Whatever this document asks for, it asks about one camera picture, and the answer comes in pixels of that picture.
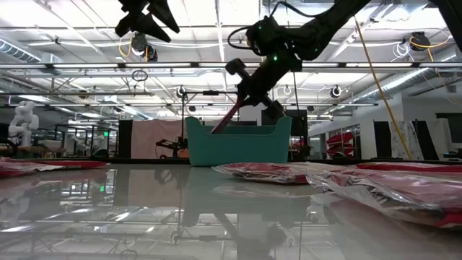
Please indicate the red stacked items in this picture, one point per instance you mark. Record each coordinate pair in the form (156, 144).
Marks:
(341, 139)

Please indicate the black background camera rig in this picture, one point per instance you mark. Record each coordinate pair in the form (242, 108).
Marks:
(211, 92)

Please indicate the long ceiling light bar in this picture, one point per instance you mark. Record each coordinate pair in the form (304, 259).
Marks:
(379, 65)

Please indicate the white marbled board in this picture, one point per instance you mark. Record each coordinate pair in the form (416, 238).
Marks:
(406, 141)

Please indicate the teal plastic basket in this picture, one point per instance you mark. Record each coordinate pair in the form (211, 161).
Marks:
(238, 148)

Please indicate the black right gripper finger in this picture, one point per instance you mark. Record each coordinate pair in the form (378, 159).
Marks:
(243, 102)

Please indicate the black background robot arm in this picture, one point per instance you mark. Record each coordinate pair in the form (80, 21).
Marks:
(173, 144)

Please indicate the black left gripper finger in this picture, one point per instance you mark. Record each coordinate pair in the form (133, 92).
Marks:
(164, 14)
(144, 25)

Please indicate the black table frame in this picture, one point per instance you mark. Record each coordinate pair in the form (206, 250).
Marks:
(144, 161)

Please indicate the silver ventilation duct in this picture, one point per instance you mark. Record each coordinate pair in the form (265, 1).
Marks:
(415, 77)
(18, 52)

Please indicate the black screen panel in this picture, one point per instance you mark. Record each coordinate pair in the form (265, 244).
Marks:
(299, 130)

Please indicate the black monitor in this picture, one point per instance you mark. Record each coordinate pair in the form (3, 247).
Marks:
(449, 128)

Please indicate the pink curtain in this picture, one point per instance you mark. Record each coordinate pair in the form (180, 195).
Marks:
(151, 141)

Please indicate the black door panel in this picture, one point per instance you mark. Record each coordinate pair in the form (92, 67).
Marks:
(426, 139)
(382, 139)

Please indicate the red popcorn bag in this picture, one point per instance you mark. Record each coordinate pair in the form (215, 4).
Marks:
(225, 121)
(408, 167)
(415, 195)
(72, 164)
(270, 173)

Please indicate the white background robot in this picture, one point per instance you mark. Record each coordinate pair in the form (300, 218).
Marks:
(23, 122)

